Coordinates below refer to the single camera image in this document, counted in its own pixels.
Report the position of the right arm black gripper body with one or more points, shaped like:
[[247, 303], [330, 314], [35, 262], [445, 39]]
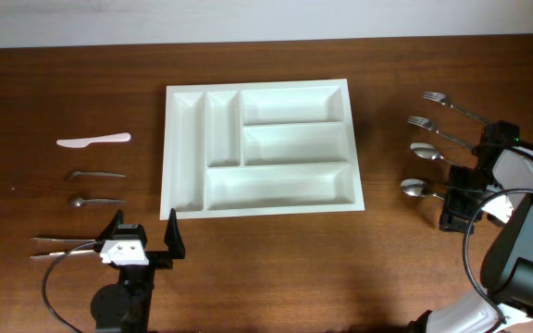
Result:
[[465, 186]]

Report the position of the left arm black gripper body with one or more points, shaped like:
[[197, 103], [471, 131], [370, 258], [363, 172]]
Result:
[[144, 275]]

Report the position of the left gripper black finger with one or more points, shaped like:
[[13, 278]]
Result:
[[108, 231], [173, 239]]

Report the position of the metal spoon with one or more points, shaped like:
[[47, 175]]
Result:
[[428, 151], [418, 188]]

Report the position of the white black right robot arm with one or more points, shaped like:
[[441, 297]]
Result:
[[502, 296]]

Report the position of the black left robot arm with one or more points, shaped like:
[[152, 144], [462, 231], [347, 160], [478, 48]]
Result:
[[125, 306]]

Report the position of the small metal teaspoon left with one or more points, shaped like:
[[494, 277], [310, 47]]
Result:
[[78, 201]]

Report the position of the small metal fork left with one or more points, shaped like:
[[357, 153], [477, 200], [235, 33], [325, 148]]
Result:
[[77, 173]]

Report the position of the white plastic knife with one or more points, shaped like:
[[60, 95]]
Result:
[[84, 142]]

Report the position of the white plastic cutlery tray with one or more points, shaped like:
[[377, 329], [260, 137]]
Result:
[[259, 149]]

